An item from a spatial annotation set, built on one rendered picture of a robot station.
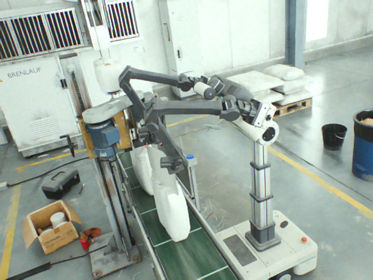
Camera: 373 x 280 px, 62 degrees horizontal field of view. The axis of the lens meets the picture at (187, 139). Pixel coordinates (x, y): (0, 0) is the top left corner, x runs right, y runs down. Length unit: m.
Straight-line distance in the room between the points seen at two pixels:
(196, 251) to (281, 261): 0.60
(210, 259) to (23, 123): 3.70
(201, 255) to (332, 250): 1.15
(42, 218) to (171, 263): 1.74
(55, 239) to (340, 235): 2.55
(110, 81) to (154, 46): 4.50
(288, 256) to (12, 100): 4.12
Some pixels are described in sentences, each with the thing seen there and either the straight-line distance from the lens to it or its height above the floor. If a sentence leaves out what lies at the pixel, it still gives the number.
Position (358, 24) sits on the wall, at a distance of 9.55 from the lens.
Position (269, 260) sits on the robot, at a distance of 2.44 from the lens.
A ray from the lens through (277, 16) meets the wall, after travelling 7.79.
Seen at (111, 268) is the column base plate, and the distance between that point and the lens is 2.94.
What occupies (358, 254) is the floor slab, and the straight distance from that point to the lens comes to 2.95.
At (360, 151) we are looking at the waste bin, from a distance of 3.64.
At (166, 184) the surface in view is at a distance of 2.19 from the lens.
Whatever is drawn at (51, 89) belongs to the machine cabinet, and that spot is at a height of 0.98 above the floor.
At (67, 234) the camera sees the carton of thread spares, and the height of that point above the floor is 0.12.
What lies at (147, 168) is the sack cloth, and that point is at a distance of 2.83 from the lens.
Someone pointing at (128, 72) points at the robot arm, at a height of 1.66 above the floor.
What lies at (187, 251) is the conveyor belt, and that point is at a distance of 2.36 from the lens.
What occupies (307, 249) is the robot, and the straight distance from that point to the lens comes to 2.55.
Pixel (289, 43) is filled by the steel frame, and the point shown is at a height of 0.53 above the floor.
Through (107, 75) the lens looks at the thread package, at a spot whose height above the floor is 1.64.
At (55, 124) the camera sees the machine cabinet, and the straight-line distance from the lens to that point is 5.17.
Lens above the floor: 2.07
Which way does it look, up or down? 26 degrees down
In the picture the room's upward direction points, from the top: 8 degrees counter-clockwise
